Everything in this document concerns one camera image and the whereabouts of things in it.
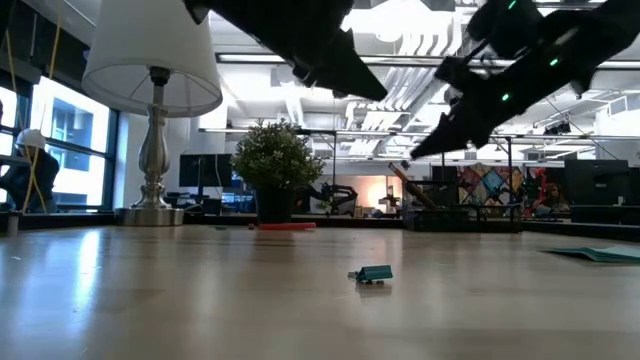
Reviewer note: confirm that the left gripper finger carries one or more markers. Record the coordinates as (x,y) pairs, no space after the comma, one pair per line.
(345,70)

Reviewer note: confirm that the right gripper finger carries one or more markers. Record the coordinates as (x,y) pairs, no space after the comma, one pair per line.
(460,127)

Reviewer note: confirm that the small teal binder clip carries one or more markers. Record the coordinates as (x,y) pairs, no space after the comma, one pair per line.
(374,273)

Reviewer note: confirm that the green sticky note pad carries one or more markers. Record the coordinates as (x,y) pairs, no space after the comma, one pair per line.
(600,253)

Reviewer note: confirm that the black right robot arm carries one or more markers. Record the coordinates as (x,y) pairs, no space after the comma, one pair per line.
(600,30)

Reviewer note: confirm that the background black robot arm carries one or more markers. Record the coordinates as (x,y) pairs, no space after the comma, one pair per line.
(332,197)

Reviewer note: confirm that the black mesh desk organizer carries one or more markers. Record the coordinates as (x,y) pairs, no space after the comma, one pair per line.
(450,220)

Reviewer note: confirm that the black office cabinet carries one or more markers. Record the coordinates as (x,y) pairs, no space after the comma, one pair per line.
(600,190)

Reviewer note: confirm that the large office window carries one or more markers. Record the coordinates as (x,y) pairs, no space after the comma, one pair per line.
(75,125)

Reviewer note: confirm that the long ceiling light bar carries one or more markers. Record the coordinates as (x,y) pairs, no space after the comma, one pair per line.
(250,58)

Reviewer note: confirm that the person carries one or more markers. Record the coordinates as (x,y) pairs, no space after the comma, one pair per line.
(550,200)
(27,175)

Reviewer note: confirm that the green potted plant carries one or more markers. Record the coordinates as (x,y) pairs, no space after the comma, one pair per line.
(277,165)

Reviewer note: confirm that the white shade table lamp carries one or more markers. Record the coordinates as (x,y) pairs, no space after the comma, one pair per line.
(150,50)

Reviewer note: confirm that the black computer monitor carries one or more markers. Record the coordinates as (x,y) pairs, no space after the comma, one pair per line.
(205,170)

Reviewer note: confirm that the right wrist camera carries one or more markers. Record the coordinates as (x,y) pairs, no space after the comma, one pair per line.
(457,70)

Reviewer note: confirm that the colourful wall mural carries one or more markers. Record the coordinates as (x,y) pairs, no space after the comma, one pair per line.
(487,182)

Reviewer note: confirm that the black metal rig frame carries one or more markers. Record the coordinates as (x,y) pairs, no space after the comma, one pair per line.
(380,133)

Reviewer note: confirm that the black aluminium table frame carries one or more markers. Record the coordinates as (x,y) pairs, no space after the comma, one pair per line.
(340,220)

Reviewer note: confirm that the small grey post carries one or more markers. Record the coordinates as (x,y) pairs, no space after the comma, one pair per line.
(13,224)

